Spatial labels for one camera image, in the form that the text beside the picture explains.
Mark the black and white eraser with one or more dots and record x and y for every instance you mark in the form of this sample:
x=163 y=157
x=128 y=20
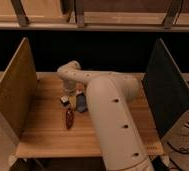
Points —
x=64 y=100

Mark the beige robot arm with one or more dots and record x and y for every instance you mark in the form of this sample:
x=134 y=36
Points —
x=107 y=97

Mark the blue block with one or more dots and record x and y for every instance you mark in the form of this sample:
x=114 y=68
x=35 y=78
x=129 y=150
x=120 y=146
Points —
x=81 y=104

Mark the red oval toy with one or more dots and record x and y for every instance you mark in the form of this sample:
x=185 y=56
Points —
x=69 y=118

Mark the right dark side panel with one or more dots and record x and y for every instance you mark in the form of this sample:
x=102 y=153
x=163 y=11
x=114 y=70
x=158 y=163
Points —
x=166 y=90

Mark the left wooden side panel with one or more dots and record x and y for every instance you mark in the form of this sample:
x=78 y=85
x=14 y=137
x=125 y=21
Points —
x=17 y=86

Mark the wooden shelf with brackets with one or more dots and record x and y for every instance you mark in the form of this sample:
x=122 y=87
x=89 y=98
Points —
x=96 y=15

